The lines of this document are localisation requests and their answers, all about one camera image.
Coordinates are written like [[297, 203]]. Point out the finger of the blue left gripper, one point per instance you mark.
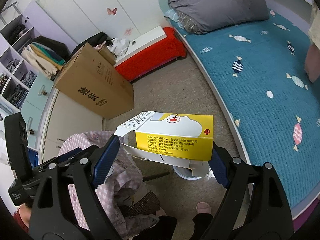
[[70, 154]]

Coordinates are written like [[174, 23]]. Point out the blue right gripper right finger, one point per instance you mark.
[[218, 164]]

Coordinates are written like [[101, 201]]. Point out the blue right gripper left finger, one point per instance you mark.
[[103, 160]]

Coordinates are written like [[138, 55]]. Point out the yellow white medicine box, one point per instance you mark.
[[179, 140]]

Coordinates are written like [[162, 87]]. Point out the pink checkered tablecloth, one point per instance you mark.
[[123, 180]]

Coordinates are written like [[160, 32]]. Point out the cream low cabinet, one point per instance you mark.
[[65, 118]]

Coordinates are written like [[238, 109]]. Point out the pink slipper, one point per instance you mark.
[[203, 207]]

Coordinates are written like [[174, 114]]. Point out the purple teal shelf unit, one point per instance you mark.
[[26, 89]]

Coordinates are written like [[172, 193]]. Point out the large brown cardboard box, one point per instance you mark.
[[90, 80]]

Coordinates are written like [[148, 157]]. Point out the teal bunk bed mattress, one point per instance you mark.
[[256, 71]]

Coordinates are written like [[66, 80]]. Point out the white plastic bag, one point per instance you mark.
[[119, 46]]

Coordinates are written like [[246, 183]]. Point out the black clothing pile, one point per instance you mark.
[[94, 41]]

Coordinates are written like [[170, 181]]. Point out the red covered low bench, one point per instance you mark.
[[152, 57]]

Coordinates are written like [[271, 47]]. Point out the plaid pillow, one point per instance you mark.
[[184, 21]]

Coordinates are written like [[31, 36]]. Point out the grey folded duvet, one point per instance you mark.
[[211, 15]]

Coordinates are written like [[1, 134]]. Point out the hanging clothes on rail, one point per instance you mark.
[[46, 55]]

